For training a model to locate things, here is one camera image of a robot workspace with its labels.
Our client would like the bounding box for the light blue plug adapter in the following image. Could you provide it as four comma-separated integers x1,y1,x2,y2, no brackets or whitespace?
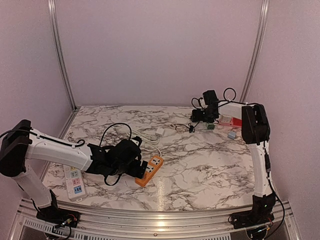
227,130,237,140

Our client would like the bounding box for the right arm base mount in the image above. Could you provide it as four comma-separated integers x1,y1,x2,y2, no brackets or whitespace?
228,193,276,229

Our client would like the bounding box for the front aluminium rail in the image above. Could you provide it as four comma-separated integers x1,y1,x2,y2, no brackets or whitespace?
4,198,302,240

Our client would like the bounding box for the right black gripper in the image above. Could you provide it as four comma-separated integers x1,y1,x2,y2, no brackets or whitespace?
191,108,216,123

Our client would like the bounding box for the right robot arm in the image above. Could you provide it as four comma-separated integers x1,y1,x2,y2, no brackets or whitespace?
190,90,276,224

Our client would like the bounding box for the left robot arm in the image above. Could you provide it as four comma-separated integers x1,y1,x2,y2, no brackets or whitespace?
0,119,148,223

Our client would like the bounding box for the pink triangular power strip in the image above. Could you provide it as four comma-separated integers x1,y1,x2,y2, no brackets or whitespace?
218,122,234,128

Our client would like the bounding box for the white usb charger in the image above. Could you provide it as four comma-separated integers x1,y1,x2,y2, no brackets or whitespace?
155,127,165,138

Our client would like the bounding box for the aluminium frame post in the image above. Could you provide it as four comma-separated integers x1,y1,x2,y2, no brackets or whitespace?
240,0,270,102
47,0,77,112

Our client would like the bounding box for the green plug adapter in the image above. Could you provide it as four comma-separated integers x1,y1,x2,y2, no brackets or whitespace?
205,122,216,130

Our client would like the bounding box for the white travel adapter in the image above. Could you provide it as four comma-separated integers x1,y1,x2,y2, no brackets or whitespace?
219,115,232,123

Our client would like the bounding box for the red cube socket adapter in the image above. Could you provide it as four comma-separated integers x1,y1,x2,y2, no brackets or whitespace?
231,117,242,128

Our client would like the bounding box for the pink coiled cable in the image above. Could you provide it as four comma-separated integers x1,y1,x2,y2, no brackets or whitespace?
170,123,189,133

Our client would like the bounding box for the white power cord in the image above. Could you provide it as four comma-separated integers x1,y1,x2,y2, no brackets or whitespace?
128,129,163,157

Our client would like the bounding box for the black adapter with cable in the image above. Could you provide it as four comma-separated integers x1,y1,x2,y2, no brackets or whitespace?
188,122,199,133

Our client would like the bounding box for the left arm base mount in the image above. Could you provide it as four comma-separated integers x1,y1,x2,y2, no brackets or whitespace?
32,190,80,228

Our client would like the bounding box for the left aluminium frame post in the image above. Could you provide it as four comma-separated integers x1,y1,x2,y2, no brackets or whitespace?
47,0,77,112

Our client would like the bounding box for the white pastel power strip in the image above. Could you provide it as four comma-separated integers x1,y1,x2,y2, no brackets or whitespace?
63,165,88,202

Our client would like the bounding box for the orange power strip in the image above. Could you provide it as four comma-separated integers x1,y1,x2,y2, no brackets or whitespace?
135,156,164,187

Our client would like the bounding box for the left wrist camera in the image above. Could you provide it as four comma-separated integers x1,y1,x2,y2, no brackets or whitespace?
130,135,142,147

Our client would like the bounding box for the right aluminium frame post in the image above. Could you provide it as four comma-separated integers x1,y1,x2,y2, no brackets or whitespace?
240,0,270,102

